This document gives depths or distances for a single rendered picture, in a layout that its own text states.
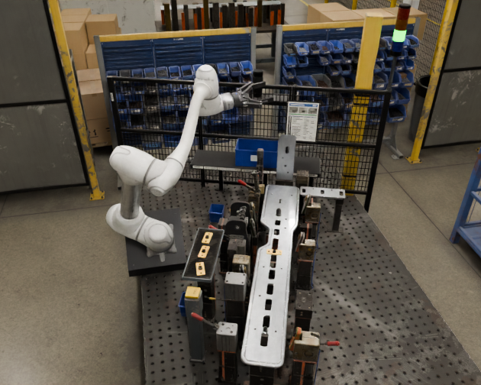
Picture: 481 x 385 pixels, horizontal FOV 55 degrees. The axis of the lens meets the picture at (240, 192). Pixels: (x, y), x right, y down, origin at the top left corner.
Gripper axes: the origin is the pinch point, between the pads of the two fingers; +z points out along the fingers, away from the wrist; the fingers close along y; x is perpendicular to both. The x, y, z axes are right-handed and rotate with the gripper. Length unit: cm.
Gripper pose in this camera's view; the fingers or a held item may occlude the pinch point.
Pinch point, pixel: (267, 92)
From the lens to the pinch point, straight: 261.4
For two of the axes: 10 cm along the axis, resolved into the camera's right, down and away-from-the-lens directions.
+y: 2.9, 7.5, -6.0
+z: 9.6, -2.6, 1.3
